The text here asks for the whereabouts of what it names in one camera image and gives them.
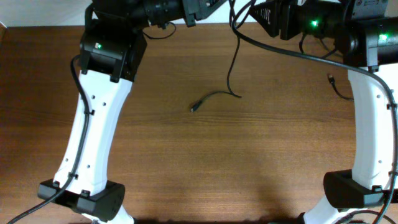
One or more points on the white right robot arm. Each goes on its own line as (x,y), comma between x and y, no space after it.
(367,40)

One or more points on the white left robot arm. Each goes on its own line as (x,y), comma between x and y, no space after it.
(111,50)

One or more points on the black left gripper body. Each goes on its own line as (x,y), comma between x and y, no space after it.
(191,12)

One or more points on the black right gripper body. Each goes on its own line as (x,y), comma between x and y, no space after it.
(320,20)

